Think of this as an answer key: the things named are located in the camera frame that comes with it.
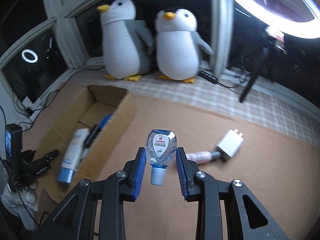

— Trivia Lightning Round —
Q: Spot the pink lotion bottle grey cap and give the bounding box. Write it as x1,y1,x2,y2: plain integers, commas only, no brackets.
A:
186,151,221,165

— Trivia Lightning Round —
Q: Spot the clear hand sanitizer bottle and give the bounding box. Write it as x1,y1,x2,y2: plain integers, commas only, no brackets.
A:
145,129,177,186

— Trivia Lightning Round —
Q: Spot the brown cardboard box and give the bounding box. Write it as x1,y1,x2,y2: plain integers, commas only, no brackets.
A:
35,85,135,203

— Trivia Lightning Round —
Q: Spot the white sunscreen tube blue cap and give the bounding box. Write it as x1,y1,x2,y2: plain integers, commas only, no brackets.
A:
58,128,89,185

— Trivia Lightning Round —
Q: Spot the black marker pen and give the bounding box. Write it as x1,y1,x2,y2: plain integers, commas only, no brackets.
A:
84,125,101,148

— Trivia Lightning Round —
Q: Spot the white power strip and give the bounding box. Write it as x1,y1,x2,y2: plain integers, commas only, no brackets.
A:
22,96,42,115

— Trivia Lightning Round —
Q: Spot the blue round lid container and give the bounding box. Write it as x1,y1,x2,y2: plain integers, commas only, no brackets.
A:
99,114,113,130

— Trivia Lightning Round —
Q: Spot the black multi-port hub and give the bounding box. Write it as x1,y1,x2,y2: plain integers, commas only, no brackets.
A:
198,70,218,85

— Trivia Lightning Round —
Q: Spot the small grey white penguin plush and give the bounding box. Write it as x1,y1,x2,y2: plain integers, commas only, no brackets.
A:
155,8,214,83

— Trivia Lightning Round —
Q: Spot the large grey white penguin plush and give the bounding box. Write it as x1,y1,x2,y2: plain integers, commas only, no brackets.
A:
97,0,155,82

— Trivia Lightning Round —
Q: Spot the black tripod stand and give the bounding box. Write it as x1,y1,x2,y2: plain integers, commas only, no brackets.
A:
239,25,287,103

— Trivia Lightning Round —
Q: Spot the black phone on mount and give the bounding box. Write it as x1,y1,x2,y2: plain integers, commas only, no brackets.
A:
5,124,22,192

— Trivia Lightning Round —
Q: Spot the white usb wall charger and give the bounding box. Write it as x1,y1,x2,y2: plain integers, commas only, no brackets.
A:
217,129,244,159

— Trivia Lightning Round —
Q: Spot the black cable on floor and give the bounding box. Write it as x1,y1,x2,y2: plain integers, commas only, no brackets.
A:
11,65,106,131

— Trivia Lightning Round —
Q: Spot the white ring light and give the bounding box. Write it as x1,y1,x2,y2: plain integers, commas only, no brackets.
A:
234,0,319,39

